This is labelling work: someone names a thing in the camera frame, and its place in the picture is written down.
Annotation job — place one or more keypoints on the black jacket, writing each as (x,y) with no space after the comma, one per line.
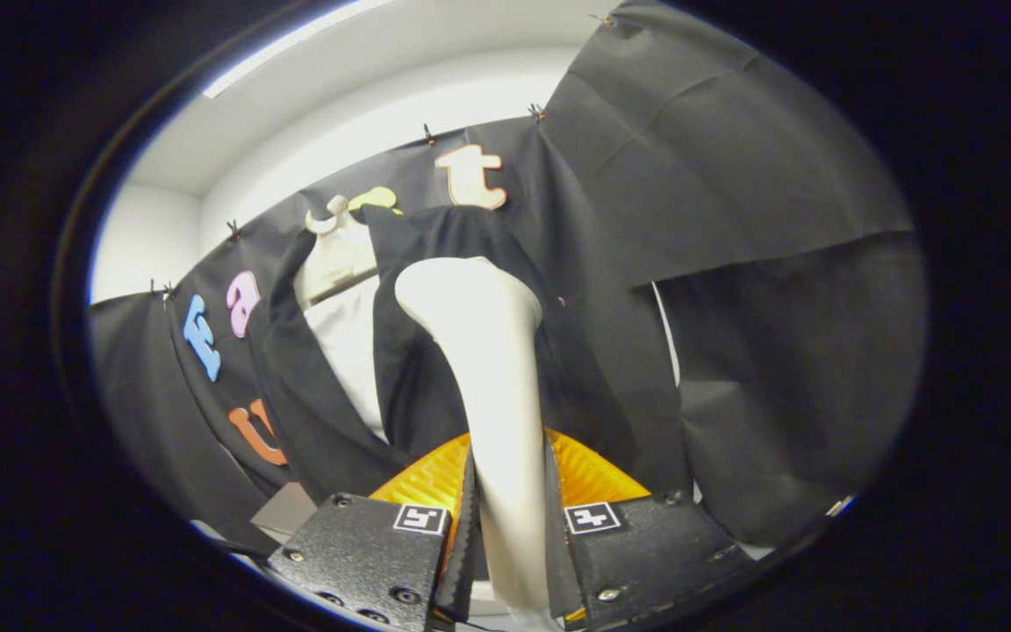
(435,377)

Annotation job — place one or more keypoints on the white dress form mannequin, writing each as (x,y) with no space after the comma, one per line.
(339,254)

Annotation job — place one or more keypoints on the grey drawer cabinet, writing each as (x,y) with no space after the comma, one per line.
(286,509)

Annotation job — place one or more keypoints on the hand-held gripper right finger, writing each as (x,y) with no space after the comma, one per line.
(558,570)

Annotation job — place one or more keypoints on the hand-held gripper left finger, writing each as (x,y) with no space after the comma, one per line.
(463,562)

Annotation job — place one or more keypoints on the black backdrop cloth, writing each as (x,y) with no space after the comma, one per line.
(777,175)

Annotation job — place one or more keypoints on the white garment steamer head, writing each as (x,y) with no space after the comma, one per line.
(497,369)

